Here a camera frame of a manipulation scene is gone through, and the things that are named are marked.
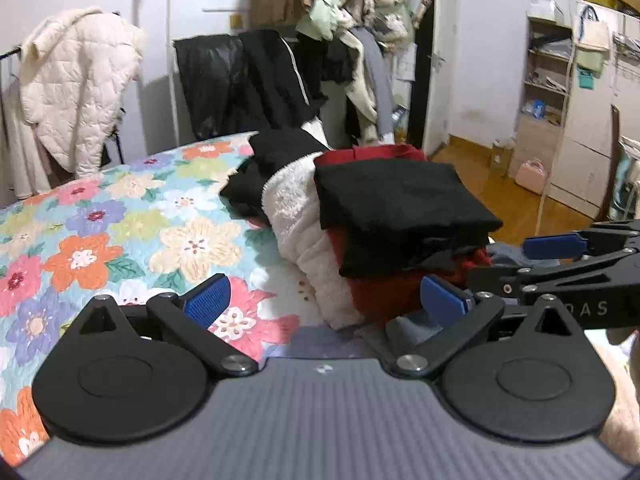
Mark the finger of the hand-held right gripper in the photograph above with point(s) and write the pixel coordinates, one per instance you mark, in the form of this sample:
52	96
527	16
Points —
555	246
550	272

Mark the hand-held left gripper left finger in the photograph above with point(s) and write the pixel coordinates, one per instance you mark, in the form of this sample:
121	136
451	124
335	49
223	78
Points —
207	297

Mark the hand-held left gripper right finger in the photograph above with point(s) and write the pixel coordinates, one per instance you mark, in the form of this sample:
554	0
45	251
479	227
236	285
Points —
441	301

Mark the black sweater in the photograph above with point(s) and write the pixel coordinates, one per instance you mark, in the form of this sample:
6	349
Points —
400	205

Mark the person's right forearm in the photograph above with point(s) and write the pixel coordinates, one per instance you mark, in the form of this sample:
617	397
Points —
625	400

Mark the pile of hanging clothes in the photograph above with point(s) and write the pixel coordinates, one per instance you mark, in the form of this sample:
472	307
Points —
350	10

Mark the person's right hand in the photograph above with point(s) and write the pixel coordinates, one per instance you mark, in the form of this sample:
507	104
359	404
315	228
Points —
622	336

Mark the grey blue garment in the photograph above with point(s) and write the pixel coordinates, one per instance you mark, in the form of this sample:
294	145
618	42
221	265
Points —
410	325

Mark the red garment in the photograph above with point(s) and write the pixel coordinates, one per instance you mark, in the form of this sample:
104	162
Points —
380	295

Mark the pink handbag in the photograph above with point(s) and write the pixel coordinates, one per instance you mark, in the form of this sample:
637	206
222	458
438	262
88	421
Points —
531	177

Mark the white wardrobe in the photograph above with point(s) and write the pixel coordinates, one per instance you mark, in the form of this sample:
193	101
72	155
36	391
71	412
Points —
585	160

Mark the small cardboard box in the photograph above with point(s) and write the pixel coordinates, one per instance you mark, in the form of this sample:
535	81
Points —
501	160

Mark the wooden chair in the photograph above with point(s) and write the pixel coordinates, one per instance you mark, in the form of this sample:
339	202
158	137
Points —
614	160

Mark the floral quilt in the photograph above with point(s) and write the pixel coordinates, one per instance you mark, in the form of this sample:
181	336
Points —
125	220

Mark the wooden open shelf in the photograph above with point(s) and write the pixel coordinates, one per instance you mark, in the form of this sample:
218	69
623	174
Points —
530	135

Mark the black jacket white fleece lining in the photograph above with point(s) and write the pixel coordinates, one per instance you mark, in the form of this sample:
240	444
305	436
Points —
300	220

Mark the green cloth bag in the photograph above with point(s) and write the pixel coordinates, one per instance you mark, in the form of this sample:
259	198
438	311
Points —
590	62

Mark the dark door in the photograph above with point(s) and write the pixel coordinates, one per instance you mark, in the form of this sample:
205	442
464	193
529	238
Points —
424	110

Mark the black leather jacket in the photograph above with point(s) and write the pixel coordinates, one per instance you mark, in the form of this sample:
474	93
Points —
210	85

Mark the white tote bag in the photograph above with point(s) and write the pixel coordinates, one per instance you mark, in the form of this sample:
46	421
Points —
592	35

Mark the black jacket with white stripe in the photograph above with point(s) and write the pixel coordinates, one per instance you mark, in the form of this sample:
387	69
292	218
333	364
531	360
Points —
270	75

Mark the beige hanging coat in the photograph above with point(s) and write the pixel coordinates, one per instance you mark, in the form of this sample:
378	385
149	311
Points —
20	160

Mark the white box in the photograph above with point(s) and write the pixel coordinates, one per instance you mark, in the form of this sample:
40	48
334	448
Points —
545	10

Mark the white quilted jacket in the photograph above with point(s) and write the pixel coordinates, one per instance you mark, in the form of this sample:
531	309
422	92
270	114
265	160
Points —
75	85

